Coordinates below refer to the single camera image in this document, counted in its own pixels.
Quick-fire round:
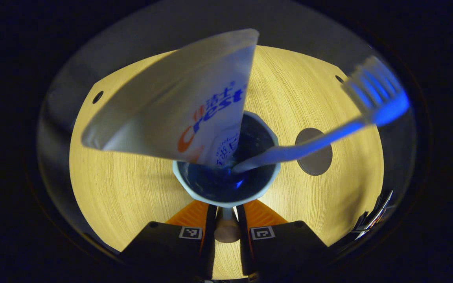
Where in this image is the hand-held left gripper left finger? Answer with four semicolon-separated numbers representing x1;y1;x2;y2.
120;200;217;281

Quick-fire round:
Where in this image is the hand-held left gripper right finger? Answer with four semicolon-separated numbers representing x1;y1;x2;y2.
236;199;329;280

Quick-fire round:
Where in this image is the light green cup wooden handle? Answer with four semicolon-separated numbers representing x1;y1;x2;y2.
172;111;281;243

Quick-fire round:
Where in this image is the dark brown round coaster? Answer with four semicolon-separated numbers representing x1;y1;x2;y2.
295;128;333;176

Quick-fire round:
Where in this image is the white toothbrush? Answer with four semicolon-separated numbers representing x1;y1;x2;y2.
232;55;411;174

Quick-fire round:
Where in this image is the white toothpaste tube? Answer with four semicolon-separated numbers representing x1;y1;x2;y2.
81;28;260;167

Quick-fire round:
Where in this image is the wooden desktop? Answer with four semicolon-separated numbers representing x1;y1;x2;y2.
69;45;384;280

